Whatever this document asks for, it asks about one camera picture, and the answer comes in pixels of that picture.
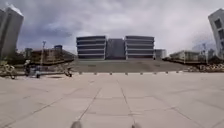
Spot row of bollards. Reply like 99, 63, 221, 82
77, 70, 182, 76

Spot wide grey stairs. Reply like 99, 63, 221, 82
70, 59, 192, 74

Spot dark building with pale bands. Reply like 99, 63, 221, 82
75, 35, 156, 61

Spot pale stone slab plaza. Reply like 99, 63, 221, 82
0, 71, 224, 128

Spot small pale building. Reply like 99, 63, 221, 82
154, 48, 168, 61

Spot low brown building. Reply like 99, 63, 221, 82
24, 44, 76, 65

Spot pole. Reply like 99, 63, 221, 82
41, 40, 47, 66

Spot low pale building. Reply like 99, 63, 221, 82
169, 50, 202, 63

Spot group of people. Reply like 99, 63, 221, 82
22, 59, 42, 80

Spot long pale grid-window building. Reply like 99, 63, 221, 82
0, 4, 25, 60

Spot tall grey grid-window building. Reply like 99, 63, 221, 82
207, 8, 224, 60

